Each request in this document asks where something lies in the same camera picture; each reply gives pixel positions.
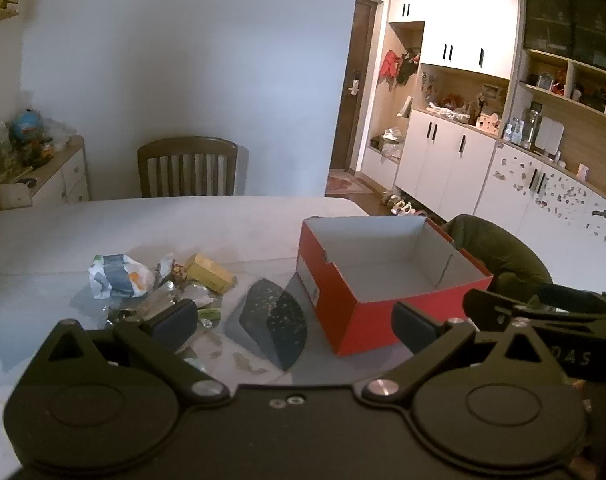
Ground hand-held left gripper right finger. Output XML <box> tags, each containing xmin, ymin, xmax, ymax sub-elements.
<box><xmin>362</xmin><ymin>301</ymin><xmax>568</xmax><ymax>403</ymax></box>

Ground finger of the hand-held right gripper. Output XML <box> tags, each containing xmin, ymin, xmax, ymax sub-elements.
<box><xmin>535</xmin><ymin>282</ymin><xmax>606</xmax><ymax>313</ymax></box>
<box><xmin>462</xmin><ymin>287</ymin><xmax>606</xmax><ymax>331</ymax></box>

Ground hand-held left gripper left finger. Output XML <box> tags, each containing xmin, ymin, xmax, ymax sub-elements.
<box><xmin>28</xmin><ymin>299</ymin><xmax>231</xmax><ymax>406</ymax></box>

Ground silver foil packet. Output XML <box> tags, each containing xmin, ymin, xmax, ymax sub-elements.
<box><xmin>133</xmin><ymin>280</ymin><xmax>219</xmax><ymax>321</ymax></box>

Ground red cardboard shoe box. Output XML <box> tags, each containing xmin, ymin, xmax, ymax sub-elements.
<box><xmin>297</xmin><ymin>216</ymin><xmax>494</xmax><ymax>357</ymax></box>

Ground olive green upholstered chair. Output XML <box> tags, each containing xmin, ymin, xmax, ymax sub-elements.
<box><xmin>440</xmin><ymin>214</ymin><xmax>554</xmax><ymax>306</ymax></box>

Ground yellow small box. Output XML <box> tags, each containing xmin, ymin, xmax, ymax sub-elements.
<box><xmin>185</xmin><ymin>253</ymin><xmax>236</xmax><ymax>295</ymax></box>

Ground white blue orange snack packet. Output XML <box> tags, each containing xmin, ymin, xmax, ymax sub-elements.
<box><xmin>87</xmin><ymin>253</ymin><xmax>156</xmax><ymax>301</ymax></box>

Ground curved white stickered cabinet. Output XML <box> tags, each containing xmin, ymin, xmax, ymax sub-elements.
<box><xmin>475</xmin><ymin>145</ymin><xmax>606</xmax><ymax>273</ymax></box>

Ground row of shoes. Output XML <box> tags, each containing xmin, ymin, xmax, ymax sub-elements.
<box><xmin>380</xmin><ymin>191</ymin><xmax>429</xmax><ymax>217</ymax></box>

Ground white base cabinets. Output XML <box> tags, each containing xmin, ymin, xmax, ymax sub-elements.
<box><xmin>395</xmin><ymin>107</ymin><xmax>498</xmax><ymax>216</ymax></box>

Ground patterned pink rug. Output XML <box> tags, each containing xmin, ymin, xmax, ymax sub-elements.
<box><xmin>325</xmin><ymin>170</ymin><xmax>377</xmax><ymax>197</ymax></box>

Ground white rounded flat box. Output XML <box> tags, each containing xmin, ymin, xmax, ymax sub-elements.
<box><xmin>538</xmin><ymin>116</ymin><xmax>565</xmax><ymax>156</ymax></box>

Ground tall glass jar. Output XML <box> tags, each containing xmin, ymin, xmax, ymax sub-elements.
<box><xmin>525</xmin><ymin>102</ymin><xmax>544</xmax><ymax>150</ymax></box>

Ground brown wooden slatted chair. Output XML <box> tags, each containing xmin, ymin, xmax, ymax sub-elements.
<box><xmin>136</xmin><ymin>136</ymin><xmax>239</xmax><ymax>198</ymax></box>

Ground open wooden shelf unit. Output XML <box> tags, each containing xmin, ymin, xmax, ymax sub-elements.
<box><xmin>518</xmin><ymin>49</ymin><xmax>606</xmax><ymax>181</ymax></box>

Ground cream sideboard with drawers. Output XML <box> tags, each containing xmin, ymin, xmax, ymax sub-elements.
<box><xmin>0</xmin><ymin>135</ymin><xmax>91</xmax><ymax>211</ymax></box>

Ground pile of plastic bags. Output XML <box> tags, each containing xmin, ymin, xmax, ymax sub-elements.
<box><xmin>368</xmin><ymin>127</ymin><xmax>405</xmax><ymax>162</ymax></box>

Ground small open cardboard box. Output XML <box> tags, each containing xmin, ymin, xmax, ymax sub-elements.
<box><xmin>0</xmin><ymin>180</ymin><xmax>34</xmax><ymax>211</ymax></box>

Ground dark brown door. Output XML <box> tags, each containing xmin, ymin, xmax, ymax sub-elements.
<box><xmin>330</xmin><ymin>0</ymin><xmax>384</xmax><ymax>171</ymax></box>

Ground blue globe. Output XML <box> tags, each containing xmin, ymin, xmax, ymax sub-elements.
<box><xmin>9</xmin><ymin>110</ymin><xmax>44</xmax><ymax>146</ymax></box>

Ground dark hanging garment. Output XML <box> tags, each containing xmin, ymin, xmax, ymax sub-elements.
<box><xmin>395</xmin><ymin>47</ymin><xmax>422</xmax><ymax>87</ymax></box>

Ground red hanging garment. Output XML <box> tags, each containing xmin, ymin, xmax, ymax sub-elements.
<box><xmin>380</xmin><ymin>50</ymin><xmax>403</xmax><ymax>81</ymax></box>

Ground dark glass-door cabinet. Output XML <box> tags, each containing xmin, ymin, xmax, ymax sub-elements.
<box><xmin>523</xmin><ymin>0</ymin><xmax>606</xmax><ymax>73</ymax></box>

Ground white wall cabinets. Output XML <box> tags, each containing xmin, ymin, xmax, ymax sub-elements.
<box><xmin>387</xmin><ymin>0</ymin><xmax>521</xmax><ymax>81</ymax></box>

